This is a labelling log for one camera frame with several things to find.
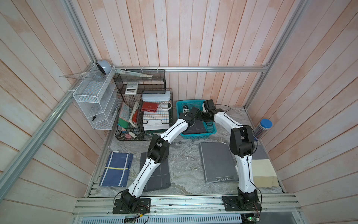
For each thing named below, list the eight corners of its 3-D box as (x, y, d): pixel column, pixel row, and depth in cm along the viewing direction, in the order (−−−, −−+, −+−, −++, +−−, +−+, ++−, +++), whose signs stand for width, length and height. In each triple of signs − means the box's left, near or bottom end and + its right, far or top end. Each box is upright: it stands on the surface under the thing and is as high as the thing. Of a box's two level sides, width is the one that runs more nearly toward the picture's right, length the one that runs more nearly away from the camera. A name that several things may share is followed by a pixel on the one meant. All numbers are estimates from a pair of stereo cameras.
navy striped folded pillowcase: (99, 186, 82) (98, 185, 80) (110, 152, 96) (109, 151, 94) (126, 186, 82) (125, 185, 80) (133, 152, 96) (132, 151, 94)
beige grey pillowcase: (255, 187, 81) (258, 186, 79) (246, 161, 92) (248, 159, 90) (278, 187, 82) (281, 186, 79) (266, 161, 92) (269, 159, 90)
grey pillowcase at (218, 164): (203, 182, 83) (204, 181, 81) (198, 144, 100) (199, 142, 98) (238, 182, 83) (240, 181, 81) (227, 144, 100) (229, 142, 98)
